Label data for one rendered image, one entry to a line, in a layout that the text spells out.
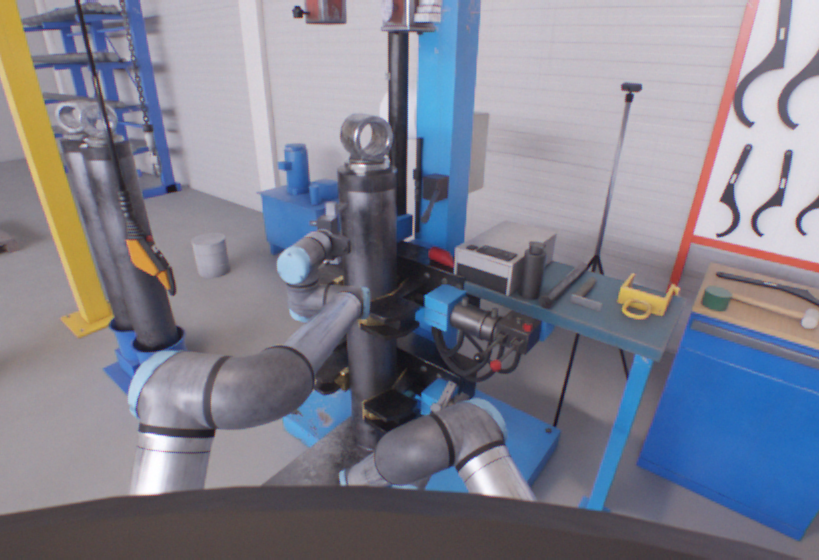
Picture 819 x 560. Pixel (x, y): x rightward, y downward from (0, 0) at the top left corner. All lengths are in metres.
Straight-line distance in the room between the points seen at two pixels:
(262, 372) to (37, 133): 3.13
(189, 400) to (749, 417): 2.15
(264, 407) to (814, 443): 2.15
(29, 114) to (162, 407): 3.07
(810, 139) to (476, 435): 2.59
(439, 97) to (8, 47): 2.67
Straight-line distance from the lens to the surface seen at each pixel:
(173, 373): 0.78
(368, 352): 1.86
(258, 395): 0.73
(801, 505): 2.63
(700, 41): 3.18
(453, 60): 1.85
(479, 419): 0.98
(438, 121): 1.90
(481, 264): 1.66
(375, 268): 1.67
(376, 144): 1.66
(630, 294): 1.72
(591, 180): 3.36
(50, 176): 3.76
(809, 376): 2.26
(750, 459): 2.51
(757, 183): 3.17
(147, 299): 2.71
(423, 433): 0.94
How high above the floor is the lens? 1.84
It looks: 27 degrees down
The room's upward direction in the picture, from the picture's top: 1 degrees clockwise
